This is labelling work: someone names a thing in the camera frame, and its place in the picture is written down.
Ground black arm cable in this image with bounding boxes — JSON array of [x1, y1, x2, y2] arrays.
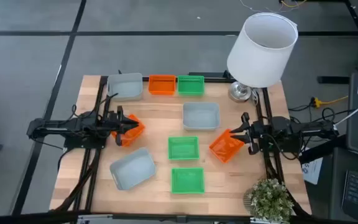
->
[[287, 105, 354, 124], [69, 92, 119, 121]]

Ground grey plastic bin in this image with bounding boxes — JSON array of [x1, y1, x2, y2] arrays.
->
[[109, 147, 157, 191], [107, 72, 144, 101], [182, 102, 221, 131]]

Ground orange slotted plastic basket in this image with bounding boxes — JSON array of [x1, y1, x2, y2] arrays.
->
[[110, 114, 146, 147], [209, 128, 246, 164], [148, 74, 177, 96]]

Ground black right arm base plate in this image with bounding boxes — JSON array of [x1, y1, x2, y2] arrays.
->
[[259, 136, 303, 154]]

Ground white printed paper sheet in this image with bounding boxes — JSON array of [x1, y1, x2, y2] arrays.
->
[[301, 156, 324, 186]]

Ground black aluminium frame rail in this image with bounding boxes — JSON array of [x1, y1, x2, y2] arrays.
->
[[142, 72, 236, 83], [254, 88, 276, 184], [72, 75, 109, 213], [84, 93, 113, 212]]

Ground green slotted plastic basket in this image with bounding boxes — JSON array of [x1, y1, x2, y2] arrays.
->
[[167, 136, 201, 161], [177, 75, 206, 96], [170, 167, 206, 195]]

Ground white lamp shade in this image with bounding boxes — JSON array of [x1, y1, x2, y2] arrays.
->
[[226, 12, 299, 89]]

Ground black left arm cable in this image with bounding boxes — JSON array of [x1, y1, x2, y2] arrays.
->
[[69, 92, 119, 121]]

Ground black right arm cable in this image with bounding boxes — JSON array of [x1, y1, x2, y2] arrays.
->
[[287, 105, 354, 124]]

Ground black stand foot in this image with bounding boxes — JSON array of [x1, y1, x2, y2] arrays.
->
[[316, 75, 351, 85]]

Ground white cable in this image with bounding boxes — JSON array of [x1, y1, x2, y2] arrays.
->
[[333, 94, 358, 127]]

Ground yellow extension cable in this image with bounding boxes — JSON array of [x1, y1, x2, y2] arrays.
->
[[310, 95, 349, 110]]

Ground yellow wire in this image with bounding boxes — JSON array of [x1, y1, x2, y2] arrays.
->
[[279, 0, 308, 9]]

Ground black front frame bar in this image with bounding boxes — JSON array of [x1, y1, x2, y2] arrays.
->
[[0, 210, 358, 224]]

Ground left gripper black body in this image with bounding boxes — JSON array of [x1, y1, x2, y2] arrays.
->
[[105, 105, 129, 147]]

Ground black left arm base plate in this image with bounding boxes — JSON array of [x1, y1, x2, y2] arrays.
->
[[63, 136, 108, 150]]

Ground small potted green plant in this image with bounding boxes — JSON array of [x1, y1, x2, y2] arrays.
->
[[243, 177, 295, 223]]

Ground silver lamp base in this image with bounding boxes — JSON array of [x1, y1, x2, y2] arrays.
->
[[228, 81, 254, 103]]

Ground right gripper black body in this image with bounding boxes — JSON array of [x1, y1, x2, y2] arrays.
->
[[242, 112, 272, 156]]

